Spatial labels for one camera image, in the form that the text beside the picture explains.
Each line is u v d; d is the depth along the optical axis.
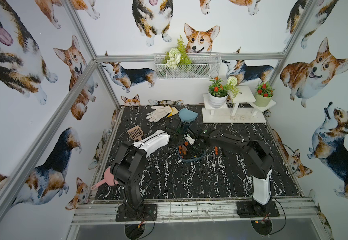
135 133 1.06
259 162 0.50
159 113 1.14
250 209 0.72
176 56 0.79
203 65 0.93
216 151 0.93
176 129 0.74
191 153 0.80
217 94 0.88
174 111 1.17
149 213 0.74
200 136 0.69
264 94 0.93
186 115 1.18
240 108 1.21
